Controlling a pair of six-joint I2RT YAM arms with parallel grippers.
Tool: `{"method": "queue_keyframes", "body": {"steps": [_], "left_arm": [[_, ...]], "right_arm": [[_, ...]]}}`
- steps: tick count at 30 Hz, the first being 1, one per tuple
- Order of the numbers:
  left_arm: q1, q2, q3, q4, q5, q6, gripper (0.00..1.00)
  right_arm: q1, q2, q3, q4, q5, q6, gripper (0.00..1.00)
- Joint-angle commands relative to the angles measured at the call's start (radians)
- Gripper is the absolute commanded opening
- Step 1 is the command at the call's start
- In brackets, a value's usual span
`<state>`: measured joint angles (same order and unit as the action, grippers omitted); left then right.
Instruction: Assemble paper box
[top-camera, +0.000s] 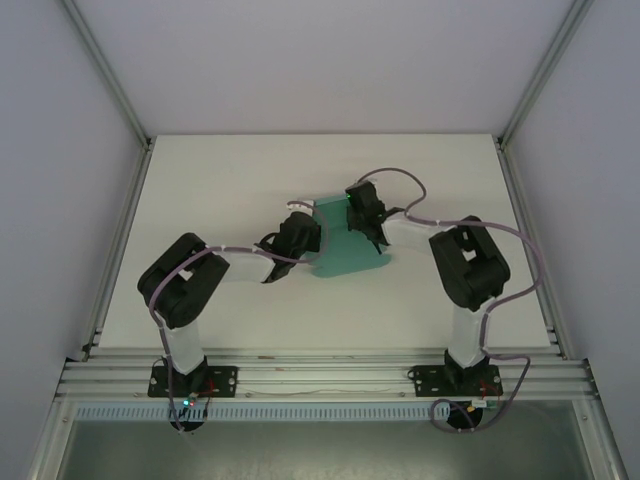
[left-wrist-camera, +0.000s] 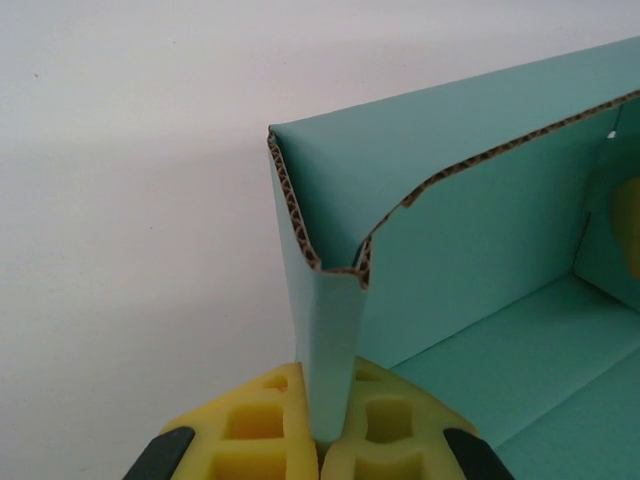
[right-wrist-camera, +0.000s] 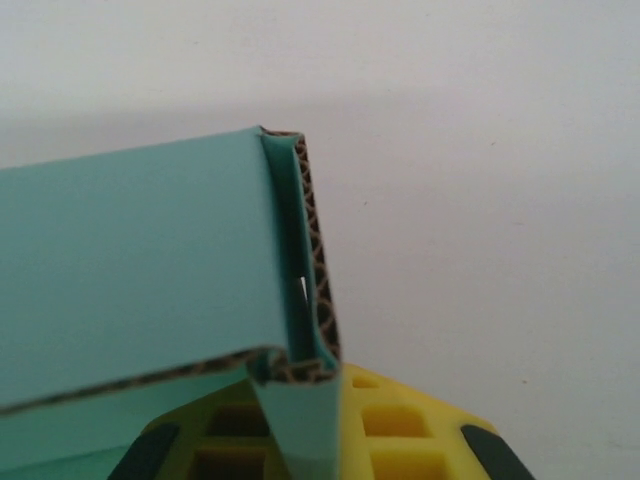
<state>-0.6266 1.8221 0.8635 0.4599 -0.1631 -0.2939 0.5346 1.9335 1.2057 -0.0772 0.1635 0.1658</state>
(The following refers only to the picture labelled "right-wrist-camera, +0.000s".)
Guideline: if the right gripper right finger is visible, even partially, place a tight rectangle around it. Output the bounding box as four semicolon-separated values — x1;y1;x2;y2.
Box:
336;363;539;480

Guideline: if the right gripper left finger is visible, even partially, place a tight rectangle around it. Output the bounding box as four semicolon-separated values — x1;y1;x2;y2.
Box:
107;377;292;480

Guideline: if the teal corrugated paper box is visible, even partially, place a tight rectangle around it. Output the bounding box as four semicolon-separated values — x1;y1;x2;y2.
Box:
0;123;347;480

